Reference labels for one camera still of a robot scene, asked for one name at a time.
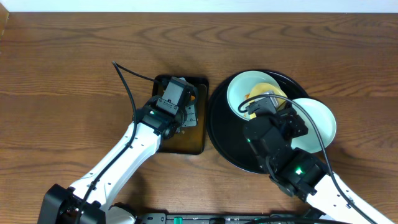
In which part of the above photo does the yellow plate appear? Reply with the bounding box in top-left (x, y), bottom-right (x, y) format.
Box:
top-left (247, 83), bottom-right (287, 111)

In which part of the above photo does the light blue plate with stains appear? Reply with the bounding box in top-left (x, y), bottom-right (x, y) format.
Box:
top-left (227, 70), bottom-right (280, 121)

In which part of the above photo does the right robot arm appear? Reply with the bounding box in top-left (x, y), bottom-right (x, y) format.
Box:
top-left (243, 109), bottom-right (391, 223)

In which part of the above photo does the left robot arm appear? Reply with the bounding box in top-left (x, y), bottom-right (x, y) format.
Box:
top-left (38, 103), bottom-right (197, 223)

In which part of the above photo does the black rectangular tray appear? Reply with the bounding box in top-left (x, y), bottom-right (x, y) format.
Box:
top-left (157, 77), bottom-right (209, 155)

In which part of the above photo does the round black tray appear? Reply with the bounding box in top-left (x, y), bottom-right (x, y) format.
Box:
top-left (206, 69), bottom-right (310, 174)

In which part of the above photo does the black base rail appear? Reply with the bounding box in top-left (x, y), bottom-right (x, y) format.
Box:
top-left (136, 212), bottom-right (320, 224)

